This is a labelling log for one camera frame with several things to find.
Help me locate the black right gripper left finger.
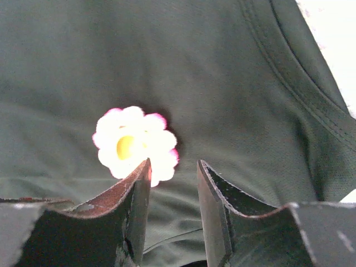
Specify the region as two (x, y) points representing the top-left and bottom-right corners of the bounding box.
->
(1, 160), (151, 266)

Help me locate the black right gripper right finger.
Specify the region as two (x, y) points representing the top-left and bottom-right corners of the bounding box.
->
(197, 160), (355, 266)

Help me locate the pink white flower brooch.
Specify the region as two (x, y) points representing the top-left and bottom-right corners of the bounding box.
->
(92, 106), (179, 187)

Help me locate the black t-shirt garment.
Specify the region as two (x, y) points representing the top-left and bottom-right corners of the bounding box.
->
(1, 1), (355, 266)

